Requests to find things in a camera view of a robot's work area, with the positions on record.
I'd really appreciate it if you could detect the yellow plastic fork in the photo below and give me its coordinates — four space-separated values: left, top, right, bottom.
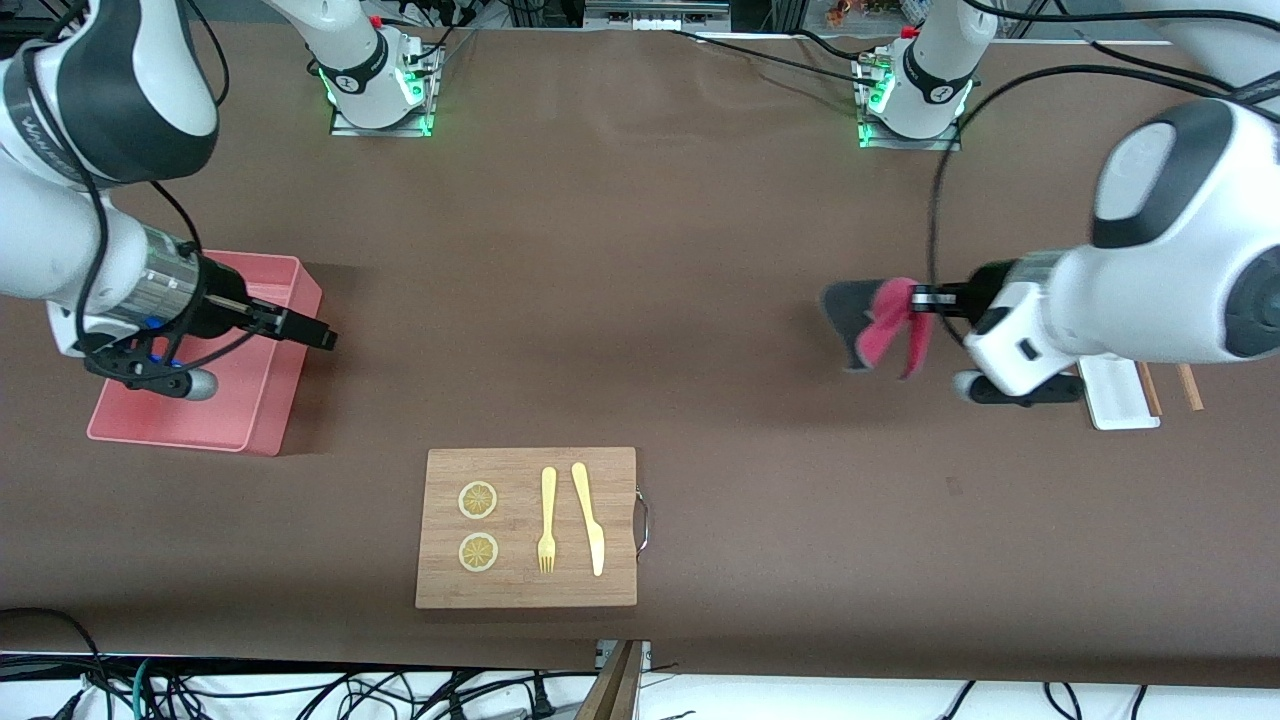
537 467 558 575

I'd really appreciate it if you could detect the aluminium frame rail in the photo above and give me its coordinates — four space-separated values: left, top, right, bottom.
585 0 731 31

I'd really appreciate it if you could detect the wooden cutting board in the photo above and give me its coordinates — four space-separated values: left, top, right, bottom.
415 447 651 609

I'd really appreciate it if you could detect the pink plastic bin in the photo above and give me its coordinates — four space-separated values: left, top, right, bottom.
86 250 324 457

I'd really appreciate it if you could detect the white rack base tray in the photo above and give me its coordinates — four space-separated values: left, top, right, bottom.
1078 355 1161 431

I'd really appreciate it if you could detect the wooden beam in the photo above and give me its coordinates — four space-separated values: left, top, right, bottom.
575 640 646 720

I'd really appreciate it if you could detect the thick black cable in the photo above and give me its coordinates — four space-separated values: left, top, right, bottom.
0 607 111 720

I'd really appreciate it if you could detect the teal cable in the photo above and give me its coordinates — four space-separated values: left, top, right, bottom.
130 657 163 720

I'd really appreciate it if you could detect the brown table cover mat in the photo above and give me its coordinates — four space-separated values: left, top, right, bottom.
0 20 1280 691

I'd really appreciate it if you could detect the pink cloth with grey edge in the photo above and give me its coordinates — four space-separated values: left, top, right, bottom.
822 277 936 379

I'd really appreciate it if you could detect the yellow plastic knife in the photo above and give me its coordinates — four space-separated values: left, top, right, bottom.
571 462 606 578

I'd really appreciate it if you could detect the thin black table cable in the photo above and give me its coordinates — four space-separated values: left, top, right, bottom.
668 28 873 89

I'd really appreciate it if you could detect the silver metal bracket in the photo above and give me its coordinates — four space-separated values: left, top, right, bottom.
595 640 653 673

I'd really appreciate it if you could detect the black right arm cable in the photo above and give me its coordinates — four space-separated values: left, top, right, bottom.
20 0 261 376

